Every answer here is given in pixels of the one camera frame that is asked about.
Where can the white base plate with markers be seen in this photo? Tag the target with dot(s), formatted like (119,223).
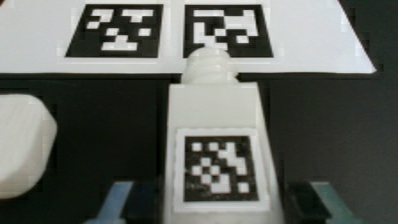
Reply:
(131,36)

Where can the white chair leg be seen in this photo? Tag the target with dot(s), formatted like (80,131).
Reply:
(220,187)

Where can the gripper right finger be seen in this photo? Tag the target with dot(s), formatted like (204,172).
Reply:
(314,205)

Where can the white chair back frame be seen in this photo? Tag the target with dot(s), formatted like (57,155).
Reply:
(26,137)

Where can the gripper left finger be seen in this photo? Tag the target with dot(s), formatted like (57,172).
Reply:
(128,206)

